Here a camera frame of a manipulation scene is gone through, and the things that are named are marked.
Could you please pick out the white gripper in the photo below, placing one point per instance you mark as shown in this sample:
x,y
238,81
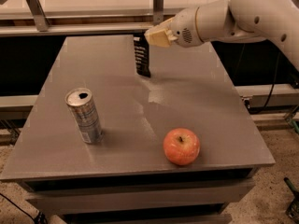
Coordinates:
x,y
186,27

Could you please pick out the black rxbar chocolate wrapper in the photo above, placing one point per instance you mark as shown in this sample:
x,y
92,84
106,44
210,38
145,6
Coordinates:
x,y
142,55

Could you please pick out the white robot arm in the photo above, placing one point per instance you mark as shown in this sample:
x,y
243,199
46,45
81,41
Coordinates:
x,y
233,21

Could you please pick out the red apple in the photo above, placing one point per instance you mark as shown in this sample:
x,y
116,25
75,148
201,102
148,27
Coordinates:
x,y
181,146

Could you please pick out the silver drink can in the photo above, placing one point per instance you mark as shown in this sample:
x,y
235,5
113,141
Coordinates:
x,y
81,105

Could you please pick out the grey drawer cabinet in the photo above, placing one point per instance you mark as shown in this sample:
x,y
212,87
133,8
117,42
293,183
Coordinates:
x,y
185,198

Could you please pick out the dark object on floor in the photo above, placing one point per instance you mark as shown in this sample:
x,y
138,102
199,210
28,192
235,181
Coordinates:
x,y
293,209

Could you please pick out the middle metal bracket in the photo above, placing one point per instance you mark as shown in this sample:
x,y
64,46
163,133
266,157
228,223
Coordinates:
x,y
158,11

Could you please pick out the metal bracket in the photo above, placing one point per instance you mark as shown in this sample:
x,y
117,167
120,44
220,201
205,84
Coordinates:
x,y
158,11
39,17

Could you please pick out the left metal bracket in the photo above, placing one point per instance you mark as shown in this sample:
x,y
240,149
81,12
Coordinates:
x,y
39,17

